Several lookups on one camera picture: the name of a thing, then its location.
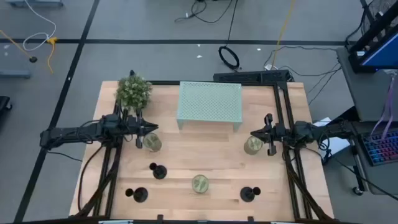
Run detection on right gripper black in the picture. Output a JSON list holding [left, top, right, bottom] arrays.
[[250, 113, 295, 156]]

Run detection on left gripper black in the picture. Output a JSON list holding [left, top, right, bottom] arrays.
[[126, 108, 159, 149]]

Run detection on black candle stick holder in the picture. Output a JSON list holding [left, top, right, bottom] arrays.
[[125, 187, 149, 203], [239, 186, 262, 203], [149, 162, 168, 180]]

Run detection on green shrub in black pot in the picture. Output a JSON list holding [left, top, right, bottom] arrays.
[[114, 70, 154, 111]]

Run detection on long black power box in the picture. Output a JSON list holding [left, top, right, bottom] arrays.
[[213, 70, 295, 84]]

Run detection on mint green perforated shelf riser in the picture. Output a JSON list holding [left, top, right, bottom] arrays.
[[176, 81, 243, 131]]

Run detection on white paper sheet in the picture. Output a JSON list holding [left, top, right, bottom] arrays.
[[312, 117, 351, 160]]

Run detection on grey side desk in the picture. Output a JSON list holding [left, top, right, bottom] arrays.
[[335, 46, 398, 196]]

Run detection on backlit rainbow keyboard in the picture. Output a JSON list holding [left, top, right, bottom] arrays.
[[360, 129, 398, 167]]

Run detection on yellow rod with black foot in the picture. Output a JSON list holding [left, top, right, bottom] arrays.
[[0, 29, 39, 63]]

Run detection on computer monitor with blue screen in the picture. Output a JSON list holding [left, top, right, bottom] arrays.
[[348, 27, 398, 74]]

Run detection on grey floor platform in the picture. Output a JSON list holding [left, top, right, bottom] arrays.
[[0, 68, 32, 80]]

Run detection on black aluminium rig frame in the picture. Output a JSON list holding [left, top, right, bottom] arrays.
[[70, 80, 335, 224]]

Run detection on thin black power cables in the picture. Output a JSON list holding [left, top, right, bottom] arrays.
[[263, 45, 343, 106]]

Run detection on coiled black floor cable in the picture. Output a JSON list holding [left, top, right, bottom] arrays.
[[218, 45, 241, 71]]

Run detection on long yellow cable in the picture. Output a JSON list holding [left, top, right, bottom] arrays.
[[269, 0, 296, 70]]

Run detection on loose black floor cable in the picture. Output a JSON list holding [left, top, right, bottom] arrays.
[[174, 0, 239, 43]]

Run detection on short yellow cord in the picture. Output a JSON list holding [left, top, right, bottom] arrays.
[[46, 36, 59, 75]]

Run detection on purple ribbon cable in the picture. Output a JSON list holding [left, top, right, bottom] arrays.
[[369, 70, 396, 141]]

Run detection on white floor cable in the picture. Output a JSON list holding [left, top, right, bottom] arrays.
[[22, 0, 58, 52]]

